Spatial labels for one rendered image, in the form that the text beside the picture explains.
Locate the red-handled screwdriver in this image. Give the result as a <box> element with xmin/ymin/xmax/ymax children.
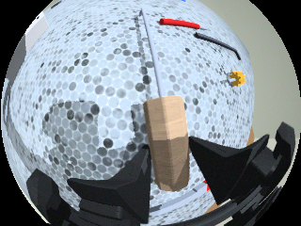
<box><xmin>159</xmin><ymin>19</ymin><xmax>208</xmax><ymax>30</ymax></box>

